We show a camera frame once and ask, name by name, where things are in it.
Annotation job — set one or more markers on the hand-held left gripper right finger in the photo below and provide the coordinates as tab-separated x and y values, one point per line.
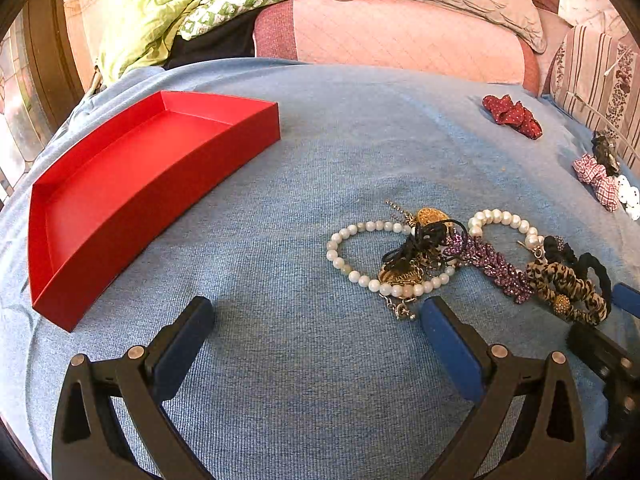
450	350

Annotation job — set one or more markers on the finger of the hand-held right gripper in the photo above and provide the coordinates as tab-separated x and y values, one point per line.
627	300
597	350

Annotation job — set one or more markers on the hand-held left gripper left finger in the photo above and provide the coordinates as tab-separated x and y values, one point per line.
176	360

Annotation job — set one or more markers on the red tray box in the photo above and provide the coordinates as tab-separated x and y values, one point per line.
125	185

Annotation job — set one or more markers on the leopard print scrunchie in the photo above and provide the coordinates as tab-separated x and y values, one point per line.
565	280

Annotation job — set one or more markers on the white dotted hair accessory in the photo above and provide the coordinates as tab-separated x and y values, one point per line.
631	197

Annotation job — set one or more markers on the red checked scrunchie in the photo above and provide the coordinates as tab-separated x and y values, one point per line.
597	180

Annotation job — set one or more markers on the dark patterned scrunchie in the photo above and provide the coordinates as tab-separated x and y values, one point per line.
605	150

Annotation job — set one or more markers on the red polka dot scrunchie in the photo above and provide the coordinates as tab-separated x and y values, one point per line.
510	115

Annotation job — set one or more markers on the striped floral cushion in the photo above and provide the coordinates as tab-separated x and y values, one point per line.
595	70

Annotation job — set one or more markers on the blue blanket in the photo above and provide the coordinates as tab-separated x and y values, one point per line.
310	160

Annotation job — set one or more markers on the wooden stained glass door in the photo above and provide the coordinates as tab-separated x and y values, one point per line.
30	85

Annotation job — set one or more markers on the pink quilted bolster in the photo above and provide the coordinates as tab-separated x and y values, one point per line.
390	40

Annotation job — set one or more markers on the black cloth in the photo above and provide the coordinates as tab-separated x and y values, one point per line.
215	45

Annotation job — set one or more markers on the green quilt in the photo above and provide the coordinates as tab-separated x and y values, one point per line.
165	5

